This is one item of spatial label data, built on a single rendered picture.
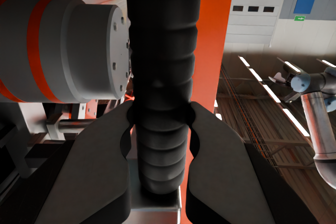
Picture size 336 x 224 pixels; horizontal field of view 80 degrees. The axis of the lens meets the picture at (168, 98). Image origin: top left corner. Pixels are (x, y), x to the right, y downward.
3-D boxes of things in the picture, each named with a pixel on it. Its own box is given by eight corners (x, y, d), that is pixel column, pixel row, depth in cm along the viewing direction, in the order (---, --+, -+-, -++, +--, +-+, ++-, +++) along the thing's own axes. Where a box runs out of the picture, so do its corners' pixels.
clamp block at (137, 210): (52, 209, 14) (68, 248, 17) (182, 210, 14) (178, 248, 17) (79, 155, 18) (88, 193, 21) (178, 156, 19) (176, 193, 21)
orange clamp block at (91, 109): (56, 113, 53) (71, 119, 62) (86, 114, 53) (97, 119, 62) (60, 88, 55) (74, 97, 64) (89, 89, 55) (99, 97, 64)
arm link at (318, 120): (313, 193, 82) (284, 78, 93) (335, 188, 84) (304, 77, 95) (341, 200, 71) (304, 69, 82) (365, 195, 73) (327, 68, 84)
